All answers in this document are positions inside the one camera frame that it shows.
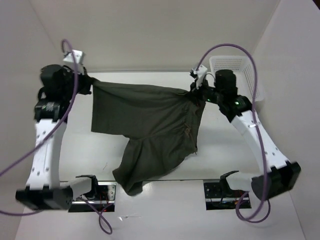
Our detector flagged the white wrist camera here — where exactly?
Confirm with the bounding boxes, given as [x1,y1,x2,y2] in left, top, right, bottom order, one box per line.
[189,65,208,92]
[62,49,85,65]

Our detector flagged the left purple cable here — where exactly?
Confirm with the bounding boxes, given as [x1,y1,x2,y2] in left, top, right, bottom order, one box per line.
[0,38,116,235]

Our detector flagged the dark green shorts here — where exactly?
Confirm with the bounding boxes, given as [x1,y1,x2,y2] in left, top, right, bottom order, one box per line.
[91,79,206,196]

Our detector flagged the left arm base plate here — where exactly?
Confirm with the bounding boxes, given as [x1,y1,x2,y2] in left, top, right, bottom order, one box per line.
[68,181,117,213]

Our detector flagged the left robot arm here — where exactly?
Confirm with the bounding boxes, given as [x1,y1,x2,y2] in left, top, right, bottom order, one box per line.
[15,64,100,211]

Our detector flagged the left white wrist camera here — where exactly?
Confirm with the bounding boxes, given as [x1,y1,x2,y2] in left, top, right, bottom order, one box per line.
[62,49,85,65]

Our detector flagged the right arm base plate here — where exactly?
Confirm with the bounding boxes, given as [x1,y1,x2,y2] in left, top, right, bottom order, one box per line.
[203,179,245,211]

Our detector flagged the white plastic basket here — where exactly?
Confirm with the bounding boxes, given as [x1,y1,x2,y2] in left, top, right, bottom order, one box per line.
[209,55,255,101]

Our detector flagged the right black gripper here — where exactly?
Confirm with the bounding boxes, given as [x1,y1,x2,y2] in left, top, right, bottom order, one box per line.
[185,75,224,107]

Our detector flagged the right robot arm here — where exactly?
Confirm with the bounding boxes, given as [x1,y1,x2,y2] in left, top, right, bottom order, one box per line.
[190,69,301,202]

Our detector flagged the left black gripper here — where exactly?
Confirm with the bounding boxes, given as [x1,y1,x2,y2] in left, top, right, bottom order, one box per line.
[61,65,94,100]

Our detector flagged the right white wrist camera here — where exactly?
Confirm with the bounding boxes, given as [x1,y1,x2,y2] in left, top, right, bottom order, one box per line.
[189,65,208,92]

